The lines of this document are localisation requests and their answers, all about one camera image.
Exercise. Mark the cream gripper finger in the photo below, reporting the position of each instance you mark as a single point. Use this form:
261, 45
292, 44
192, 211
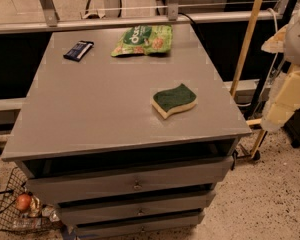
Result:
284, 100
275, 44

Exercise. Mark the green and yellow sponge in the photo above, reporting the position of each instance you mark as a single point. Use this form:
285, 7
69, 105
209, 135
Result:
175, 100

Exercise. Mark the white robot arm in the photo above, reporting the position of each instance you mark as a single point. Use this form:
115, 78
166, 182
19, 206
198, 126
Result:
292, 42

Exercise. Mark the green rice chip bag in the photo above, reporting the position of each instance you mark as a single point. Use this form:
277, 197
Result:
145, 40

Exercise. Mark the grey drawer cabinet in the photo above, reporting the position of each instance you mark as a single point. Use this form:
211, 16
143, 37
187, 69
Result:
96, 114

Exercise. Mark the dark blue snack bar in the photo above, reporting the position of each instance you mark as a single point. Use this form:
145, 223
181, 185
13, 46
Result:
78, 51

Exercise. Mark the bottom grey drawer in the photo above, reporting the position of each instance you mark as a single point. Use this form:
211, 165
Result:
140, 225

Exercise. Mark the grey drawer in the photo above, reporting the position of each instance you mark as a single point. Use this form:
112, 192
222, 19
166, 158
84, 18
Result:
140, 179
137, 207
140, 225

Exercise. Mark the middle grey drawer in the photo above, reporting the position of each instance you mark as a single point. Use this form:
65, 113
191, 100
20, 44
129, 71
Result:
137, 207

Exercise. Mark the top grey drawer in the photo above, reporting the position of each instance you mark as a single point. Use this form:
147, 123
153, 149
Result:
140, 179

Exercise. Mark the red apple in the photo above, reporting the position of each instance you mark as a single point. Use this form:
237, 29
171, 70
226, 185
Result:
23, 202

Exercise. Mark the clear plastic bottle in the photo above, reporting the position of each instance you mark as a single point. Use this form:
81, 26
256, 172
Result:
26, 223

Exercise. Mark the grey metal rail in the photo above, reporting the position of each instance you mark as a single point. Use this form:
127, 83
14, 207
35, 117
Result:
11, 28

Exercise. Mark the black wire basket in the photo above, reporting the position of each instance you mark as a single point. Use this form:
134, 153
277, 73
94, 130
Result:
8, 212

